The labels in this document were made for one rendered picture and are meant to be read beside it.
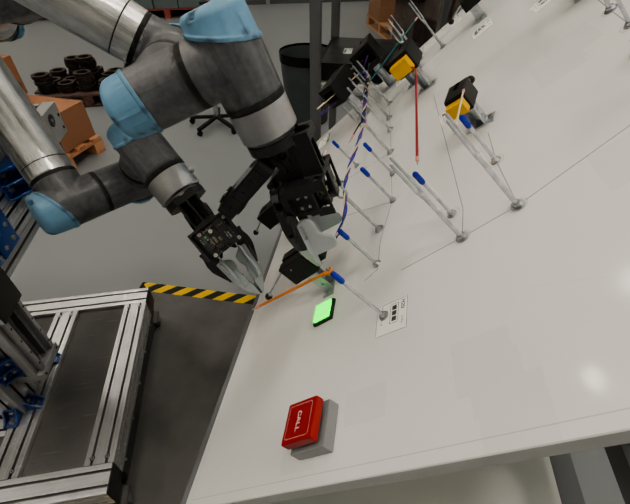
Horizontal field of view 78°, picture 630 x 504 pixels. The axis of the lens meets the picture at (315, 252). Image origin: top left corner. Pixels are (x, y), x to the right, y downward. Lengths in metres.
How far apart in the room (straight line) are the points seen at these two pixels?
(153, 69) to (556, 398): 0.48
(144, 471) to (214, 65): 1.50
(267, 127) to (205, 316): 1.64
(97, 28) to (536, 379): 0.61
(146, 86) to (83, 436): 1.33
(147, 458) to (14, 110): 1.30
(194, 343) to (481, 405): 1.68
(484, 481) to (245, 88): 0.72
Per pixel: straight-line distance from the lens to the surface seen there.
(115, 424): 1.61
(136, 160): 0.70
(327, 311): 0.61
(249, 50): 0.47
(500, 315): 0.42
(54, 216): 0.75
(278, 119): 0.48
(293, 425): 0.49
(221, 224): 0.65
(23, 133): 0.80
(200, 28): 0.47
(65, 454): 1.64
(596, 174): 0.49
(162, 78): 0.49
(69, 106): 3.58
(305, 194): 0.51
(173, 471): 1.71
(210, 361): 1.88
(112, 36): 0.62
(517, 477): 0.85
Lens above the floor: 1.54
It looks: 42 degrees down
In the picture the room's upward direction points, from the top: straight up
